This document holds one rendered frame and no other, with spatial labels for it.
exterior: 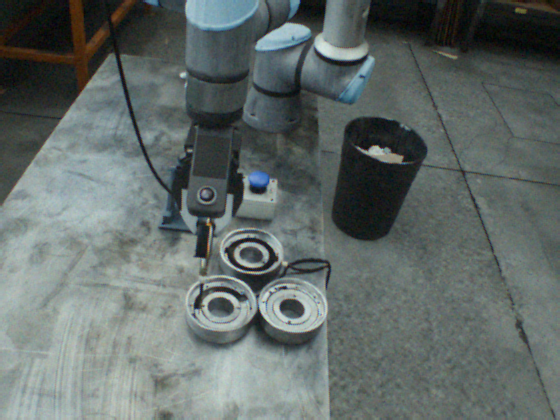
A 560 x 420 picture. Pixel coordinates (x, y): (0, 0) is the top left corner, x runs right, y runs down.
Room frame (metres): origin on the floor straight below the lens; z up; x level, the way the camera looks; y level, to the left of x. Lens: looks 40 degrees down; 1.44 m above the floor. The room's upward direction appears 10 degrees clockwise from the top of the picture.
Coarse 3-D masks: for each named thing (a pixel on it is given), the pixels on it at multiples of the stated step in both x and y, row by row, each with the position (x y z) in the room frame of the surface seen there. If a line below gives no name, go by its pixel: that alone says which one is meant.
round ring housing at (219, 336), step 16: (192, 288) 0.49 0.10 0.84; (240, 288) 0.52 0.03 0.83; (192, 304) 0.47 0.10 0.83; (208, 304) 0.48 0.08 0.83; (224, 304) 0.50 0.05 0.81; (256, 304) 0.49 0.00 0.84; (192, 320) 0.44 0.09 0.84; (224, 320) 0.45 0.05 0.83; (208, 336) 0.43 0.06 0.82; (224, 336) 0.43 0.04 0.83; (240, 336) 0.44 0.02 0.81
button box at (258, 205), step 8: (248, 184) 0.76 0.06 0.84; (272, 184) 0.77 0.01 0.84; (248, 192) 0.74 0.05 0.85; (256, 192) 0.74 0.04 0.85; (264, 192) 0.74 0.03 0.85; (272, 192) 0.75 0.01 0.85; (248, 200) 0.72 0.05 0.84; (256, 200) 0.72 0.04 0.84; (264, 200) 0.72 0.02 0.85; (272, 200) 0.73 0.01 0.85; (240, 208) 0.72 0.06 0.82; (248, 208) 0.72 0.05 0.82; (256, 208) 0.72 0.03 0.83; (264, 208) 0.72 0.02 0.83; (272, 208) 0.72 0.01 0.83; (240, 216) 0.72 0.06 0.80; (248, 216) 0.72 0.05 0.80; (256, 216) 0.72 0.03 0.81; (264, 216) 0.72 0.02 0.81; (272, 216) 0.72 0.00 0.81
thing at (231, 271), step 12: (252, 228) 0.65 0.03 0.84; (228, 240) 0.62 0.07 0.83; (264, 240) 0.64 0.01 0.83; (276, 240) 0.63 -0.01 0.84; (240, 252) 0.60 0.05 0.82; (252, 252) 0.62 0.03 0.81; (264, 252) 0.61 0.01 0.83; (276, 252) 0.61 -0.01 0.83; (228, 264) 0.56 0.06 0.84; (252, 264) 0.58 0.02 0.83; (276, 264) 0.58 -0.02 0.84; (240, 276) 0.55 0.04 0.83; (252, 276) 0.55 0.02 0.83; (264, 276) 0.55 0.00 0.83
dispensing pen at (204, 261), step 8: (200, 224) 0.52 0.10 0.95; (200, 232) 0.51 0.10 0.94; (208, 232) 0.51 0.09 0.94; (200, 240) 0.50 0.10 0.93; (208, 240) 0.51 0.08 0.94; (200, 248) 0.50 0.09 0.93; (200, 256) 0.49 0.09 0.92; (200, 264) 0.50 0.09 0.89; (208, 264) 0.50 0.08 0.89; (200, 272) 0.49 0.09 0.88; (200, 280) 0.48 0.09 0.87; (200, 288) 0.48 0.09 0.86; (200, 296) 0.47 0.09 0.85; (200, 304) 0.47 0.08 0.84
